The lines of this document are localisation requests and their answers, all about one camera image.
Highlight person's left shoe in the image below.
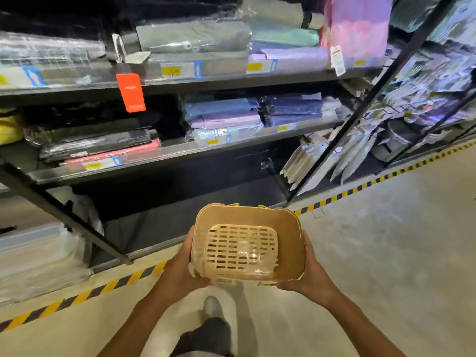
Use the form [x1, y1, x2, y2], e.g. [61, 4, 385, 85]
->
[202, 296, 224, 320]

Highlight person's dark shorts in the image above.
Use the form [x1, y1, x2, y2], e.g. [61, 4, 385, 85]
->
[171, 317, 233, 357]

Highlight pile of black packaged items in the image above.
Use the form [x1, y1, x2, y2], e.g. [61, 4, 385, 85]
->
[24, 119, 163, 164]

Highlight person's left hand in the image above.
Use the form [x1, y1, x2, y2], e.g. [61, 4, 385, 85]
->
[158, 225, 216, 307]

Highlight pile of purple wrapped packets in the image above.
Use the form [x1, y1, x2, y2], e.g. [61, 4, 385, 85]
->
[182, 93, 343, 145]

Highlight person's left forearm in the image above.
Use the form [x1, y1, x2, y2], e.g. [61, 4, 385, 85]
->
[96, 286, 179, 357]

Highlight brown rectangular basket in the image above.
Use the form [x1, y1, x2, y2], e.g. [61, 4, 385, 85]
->
[190, 203, 306, 287]

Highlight pile of white flat packets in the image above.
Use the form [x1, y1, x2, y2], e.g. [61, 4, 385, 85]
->
[279, 122, 380, 196]

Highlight white plastic bucket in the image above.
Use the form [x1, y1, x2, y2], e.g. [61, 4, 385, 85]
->
[371, 120, 421, 162]

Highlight pile of pastel wrapped packets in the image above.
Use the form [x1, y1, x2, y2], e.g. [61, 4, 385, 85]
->
[0, 0, 395, 88]

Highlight orange hanging tag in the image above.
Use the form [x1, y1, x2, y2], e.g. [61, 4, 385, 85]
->
[116, 73, 146, 113]

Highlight large clear storage box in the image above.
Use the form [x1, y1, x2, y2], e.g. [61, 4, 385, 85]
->
[0, 187, 105, 305]

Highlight yellow black hazard tape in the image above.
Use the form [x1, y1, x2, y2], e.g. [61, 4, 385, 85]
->
[0, 139, 476, 333]

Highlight stack of purple basins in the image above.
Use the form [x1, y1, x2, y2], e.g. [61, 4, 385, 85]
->
[409, 100, 476, 127]

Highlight person's right hand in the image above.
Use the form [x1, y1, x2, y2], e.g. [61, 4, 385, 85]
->
[276, 230, 341, 309]

